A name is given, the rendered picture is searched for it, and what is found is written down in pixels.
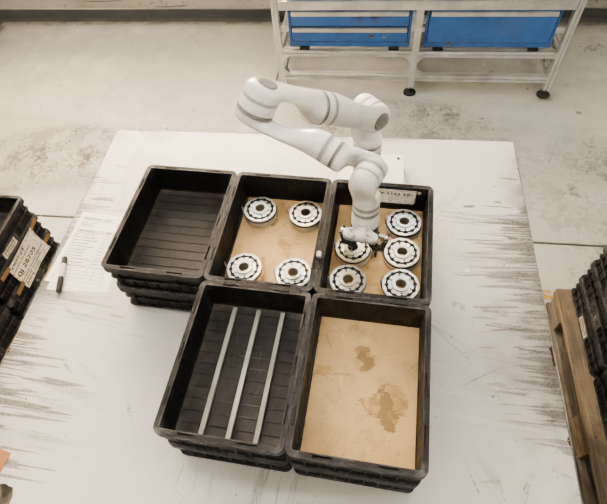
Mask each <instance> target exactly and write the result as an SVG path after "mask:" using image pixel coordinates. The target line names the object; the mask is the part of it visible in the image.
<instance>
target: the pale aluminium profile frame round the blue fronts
mask: <svg viewBox="0 0 607 504"><path fill-rule="evenodd" d="M587 1H588V0H270V8H271V16H272V24H273V32H274V40H275V48H276V56H277V64H278V72H279V81H280V82H282V83H286V84H287V80H286V79H316V80H380V81H407V88H405V89H404V90H403V94H404V95H406V96H413V95H415V93H416V91H415V89H413V87H414V81H444V82H508V83H543V84H542V90H539V91H537V93H536V96H537V97H538V98H541V99H547V98H549V96H550V93H549V92H548V91H549V90H550V88H551V85H552V83H553V80H554V78H555V76H556V73H557V71H558V69H559V66H560V64H561V62H562V59H563V57H564V55H565V52H566V50H567V48H568V45H569V43H570V41H571V38H572V36H573V34H574V31H575V29H576V27H577V24H578V22H579V20H580V17H581V15H582V13H583V10H584V8H585V5H586V3H587ZM304 10H413V18H412V26H411V34H410V41H409V47H408V48H399V47H388V48H370V47H310V46H300V47H293V46H290V37H289V33H288V32H289V27H288V16H287V11H304ZM425 10H573V11H572V13H571V16H570V18H569V21H568V23H567V26H566V27H557V29H556V32H555V35H554V37H553V40H552V42H551V45H552V48H553V49H546V48H527V49H508V48H443V47H432V48H419V46H420V39H421V33H422V32H425V27H422V26H423V24H426V19H427V15H424V12H425ZM279 11H286V13H285V17H284V21H283V24H282V26H281V25H280V16H279ZM559 33H563V35H562V38H560V35H559ZM287 36H288V37H287ZM286 40H287V41H286ZM285 44H286V45H285ZM290 56H319V57H405V58H406V59H407V60H408V68H407V69H406V70H404V71H403V72H382V71H306V70H291V69H289V68H288V64H289V60H290ZM424 58H526V59H539V60H540V64H541V68H542V71H543V74H532V73H457V72H421V71H420V70H419V69H418V68H417V67H416V66H417V63H418V62H419V61H420V60H422V59H424ZM549 59H552V62H551V63H550V60H549Z"/></svg>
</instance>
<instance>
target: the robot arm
mask: <svg viewBox="0 0 607 504"><path fill-rule="evenodd" d="M281 102H287V103H290V104H291V105H292V106H293V108H294V109H295V110H296V112H297V113H298V115H299V116H300V117H301V118H302V120H304V121H305V122H306V123H308V124H310V125H315V126H329V127H340V128H350V134H351V137H352V139H353V146H351V145H348V144H346V143H345V142H343V141H342V140H340V139H338V138H337V137H335V136H334V135H332V134H331V133H329V132H327V131H324V130H321V129H317V128H291V127H286V126H283V125H280V124H278V123H276V122H275V121H273V120H272V119H273V116H274V114H275V112H276V110H277V108H278V105H279V104H280V103H281ZM235 115H236V117H237V118H238V119H239V120H240V121H241V122H242V123H244V124H245V125H247V126H248V127H250V128H252V129H254V130H256V131H258V132H260V133H262V134H265V135H267V136H269V137H271V138H273V139H275V140H277V141H280V142H282V143H284V144H287V145H289V146H291V147H293V148H296V149H298V150H300V151H302V152H304V153H305V154H307V155H309V156H310V157H312V158H314V159H315V160H317V161H318V162H320V163H321V164H323V165H325V166H326V167H328V168H329V169H331V170H333V171H335V172H339V171H341V170H342V169H343V168H345V167H347V166H350V167H353V172H352V174H351V176H350V178H349V183H348V187H349V191H350V193H351V196H352V199H353V202H352V212H351V227H349V228H346V227H345V226H344V225H342V226H341V229H340V232H339V234H340V237H341V240H342V244H343V245H346V244H347V245H348V246H349V250H351V251H354V250H355V244H356V243H357V242H359V243H364V244H368V245H369V247H370V248H371V249H372V255H371V259H374V257H375V258H376V256H377V251H379V252H383V251H384V249H385V247H386V245H387V243H388V240H389V236H390V235H389V234H385V235H382V234H380V232H379V221H380V202H381V196H380V192H379V191H378V187H379V186H380V184H381V183H382V181H383V179H384V178H385V176H386V175H387V172H388V166H387V164H386V162H385V161H384V159H383V158H382V157H381V151H382V134H381V132H380V131H381V130H383V129H384V128H385V127H386V126H387V125H388V124H389V122H390V118H391V114H390V110H389V108H388V107H387V106H386V105H385V104H384V103H383V102H381V101H380V100H378V99H377V98H375V97H374V96H373V95H371V94H369V93H363V94H360V95H359V96H357V97H356V98H355V100H354V101H353V100H351V99H349V98H347V97H344V96H342V95H340V94H337V93H335V92H331V91H326V90H320V89H310V88H304V87H298V86H294V85H290V84H286V83H282V82H279V81H275V80H271V79H268V78H263V77H255V76H254V77H250V78H248V79H247V80H246V82H245V84H244V86H243V88H242V91H241V94H240V96H239V99H238V101H237V104H236V107H235ZM378 239H380V241H381V244H380V245H378V243H377V242H378Z"/></svg>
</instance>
